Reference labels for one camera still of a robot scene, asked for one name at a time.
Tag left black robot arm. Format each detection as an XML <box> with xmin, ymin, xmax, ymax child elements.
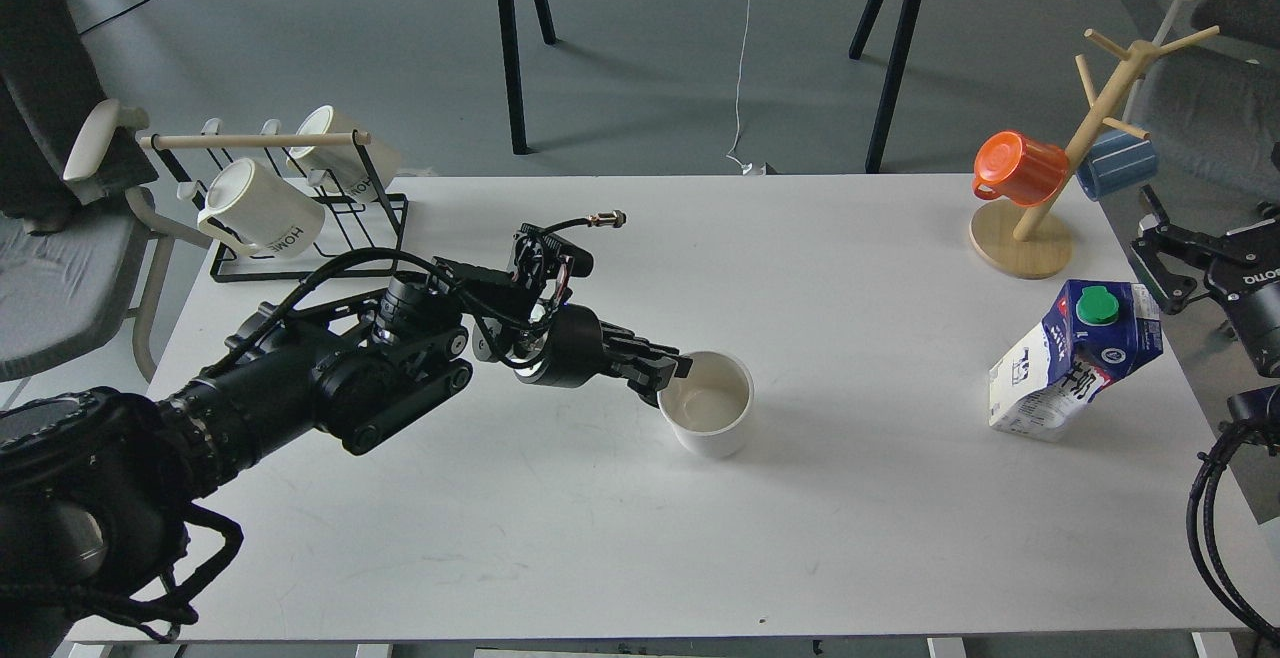
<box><xmin>1</xmin><ymin>213</ymin><xmax>692</xmax><ymax>657</ymax></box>

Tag white mug black handle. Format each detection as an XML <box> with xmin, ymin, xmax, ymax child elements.
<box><xmin>658</xmin><ymin>351</ymin><xmax>755</xmax><ymax>460</ymax></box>

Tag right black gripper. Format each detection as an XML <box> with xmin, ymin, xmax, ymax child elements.
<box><xmin>1132</xmin><ymin>186</ymin><xmax>1279</xmax><ymax>376</ymax></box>

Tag grey office chair right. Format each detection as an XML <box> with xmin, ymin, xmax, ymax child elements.
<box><xmin>1133</xmin><ymin>0</ymin><xmax>1279</xmax><ymax>204</ymax></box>

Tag cream mug rear on rack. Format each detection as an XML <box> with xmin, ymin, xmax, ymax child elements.
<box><xmin>288</xmin><ymin>105</ymin><xmax>403</xmax><ymax>204</ymax></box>

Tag black table legs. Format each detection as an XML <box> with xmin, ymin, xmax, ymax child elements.
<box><xmin>495</xmin><ymin>0</ymin><xmax>558</xmax><ymax>156</ymax></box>
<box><xmin>847</xmin><ymin>0</ymin><xmax>923</xmax><ymax>174</ymax></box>

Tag black table legs right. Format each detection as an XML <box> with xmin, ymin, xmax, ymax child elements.
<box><xmin>847</xmin><ymin>0</ymin><xmax>923</xmax><ymax>174</ymax></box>

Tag blue mug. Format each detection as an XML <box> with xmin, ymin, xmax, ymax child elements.
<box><xmin>1076</xmin><ymin>131</ymin><xmax>1158</xmax><ymax>202</ymax></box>

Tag blue white milk carton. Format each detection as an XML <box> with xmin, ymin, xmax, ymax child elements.
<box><xmin>987</xmin><ymin>279</ymin><xmax>1164</xmax><ymax>440</ymax></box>

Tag wooden mug tree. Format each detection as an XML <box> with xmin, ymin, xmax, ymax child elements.
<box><xmin>969</xmin><ymin>26</ymin><xmax>1221</xmax><ymax>279</ymax></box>

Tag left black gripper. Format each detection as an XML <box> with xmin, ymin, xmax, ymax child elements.
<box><xmin>515</xmin><ymin>303</ymin><xmax>692</xmax><ymax>407</ymax></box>

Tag grey office chair left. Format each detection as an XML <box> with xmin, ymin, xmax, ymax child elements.
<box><xmin>1</xmin><ymin>0</ymin><xmax>210</xmax><ymax>381</ymax></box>

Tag black cable bundle right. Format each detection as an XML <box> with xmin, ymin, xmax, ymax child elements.
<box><xmin>1187</xmin><ymin>419</ymin><xmax>1280</xmax><ymax>639</ymax></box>

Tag orange mug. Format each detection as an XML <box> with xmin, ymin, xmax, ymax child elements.
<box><xmin>972</xmin><ymin>131</ymin><xmax>1069</xmax><ymax>207</ymax></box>

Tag cream mug on rack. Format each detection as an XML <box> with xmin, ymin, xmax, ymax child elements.
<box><xmin>197</xmin><ymin>157</ymin><xmax>325</xmax><ymax>260</ymax></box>
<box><xmin>288</xmin><ymin>105</ymin><xmax>403</xmax><ymax>204</ymax></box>

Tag black wire mug rack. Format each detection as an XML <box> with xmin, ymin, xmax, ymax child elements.
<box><xmin>140</xmin><ymin>119</ymin><xmax>408</xmax><ymax>283</ymax></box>

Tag cream mug front on rack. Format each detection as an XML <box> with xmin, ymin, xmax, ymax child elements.
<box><xmin>197</xmin><ymin>157</ymin><xmax>325</xmax><ymax>260</ymax></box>

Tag black table legs left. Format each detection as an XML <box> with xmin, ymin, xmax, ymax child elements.
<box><xmin>495</xmin><ymin>0</ymin><xmax>558</xmax><ymax>156</ymax></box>

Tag grey office chair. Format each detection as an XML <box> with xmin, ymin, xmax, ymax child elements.
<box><xmin>1</xmin><ymin>0</ymin><xmax>210</xmax><ymax>381</ymax></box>
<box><xmin>1133</xmin><ymin>0</ymin><xmax>1279</xmax><ymax>204</ymax></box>

